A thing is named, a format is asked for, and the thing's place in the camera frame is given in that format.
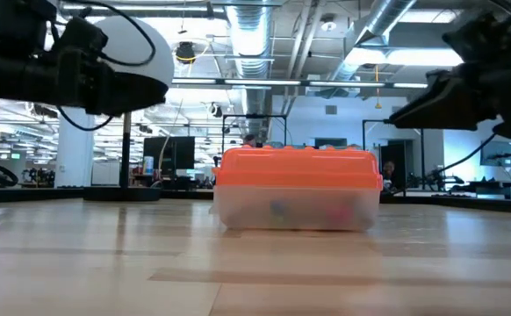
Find black computer monitor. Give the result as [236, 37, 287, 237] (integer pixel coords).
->
[143, 136, 197, 172]

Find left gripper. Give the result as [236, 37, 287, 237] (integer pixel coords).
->
[57, 19, 169, 117]

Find white globe lamp black stand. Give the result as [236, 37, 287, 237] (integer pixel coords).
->
[83, 15, 176, 203]

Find long linear ceiling light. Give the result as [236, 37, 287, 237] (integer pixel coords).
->
[170, 77, 430, 90]

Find wall screen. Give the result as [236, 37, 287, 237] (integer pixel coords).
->
[479, 140, 511, 168]

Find silver ribbed air duct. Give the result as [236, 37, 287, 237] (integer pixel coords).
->
[225, 0, 278, 133]

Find black camera with yellow cable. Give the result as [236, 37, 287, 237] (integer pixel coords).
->
[175, 40, 197, 65]

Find black robot station frame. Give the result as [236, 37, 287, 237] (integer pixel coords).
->
[220, 113, 289, 150]
[361, 118, 427, 194]

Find silver smooth air duct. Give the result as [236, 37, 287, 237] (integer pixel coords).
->
[325, 0, 418, 87]

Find clear supply box orange lid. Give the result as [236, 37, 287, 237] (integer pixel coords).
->
[211, 145, 384, 233]

